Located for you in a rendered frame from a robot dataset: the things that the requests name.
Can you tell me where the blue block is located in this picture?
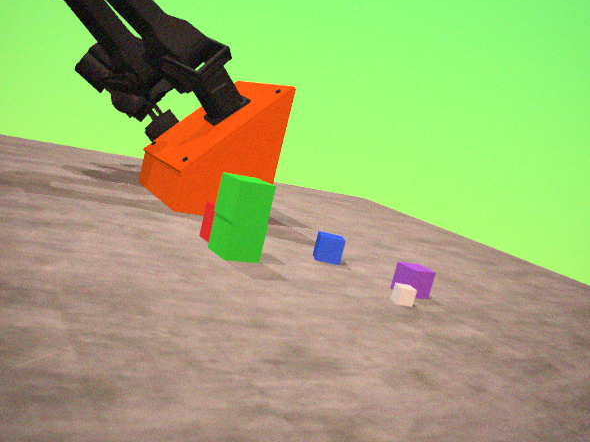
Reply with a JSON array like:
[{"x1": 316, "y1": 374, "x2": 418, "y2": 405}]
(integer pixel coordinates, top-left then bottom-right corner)
[{"x1": 313, "y1": 231, "x2": 346, "y2": 266}]

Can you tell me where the purple block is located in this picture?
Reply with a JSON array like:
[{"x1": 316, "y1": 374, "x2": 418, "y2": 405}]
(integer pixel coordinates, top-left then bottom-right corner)
[{"x1": 390, "y1": 262, "x2": 436, "y2": 299}]

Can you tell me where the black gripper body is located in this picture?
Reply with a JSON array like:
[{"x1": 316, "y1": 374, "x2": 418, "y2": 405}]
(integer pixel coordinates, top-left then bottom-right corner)
[{"x1": 144, "y1": 89, "x2": 180, "y2": 142}]

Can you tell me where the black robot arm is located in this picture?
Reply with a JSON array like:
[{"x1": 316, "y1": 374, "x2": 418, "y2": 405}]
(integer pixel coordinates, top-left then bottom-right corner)
[{"x1": 64, "y1": 0, "x2": 252, "y2": 126}]

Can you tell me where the green block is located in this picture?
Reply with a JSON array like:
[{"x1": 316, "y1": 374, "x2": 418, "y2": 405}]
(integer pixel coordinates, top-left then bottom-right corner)
[
  {"x1": 208, "y1": 212, "x2": 268, "y2": 263},
  {"x1": 215, "y1": 172, "x2": 276, "y2": 226}
]

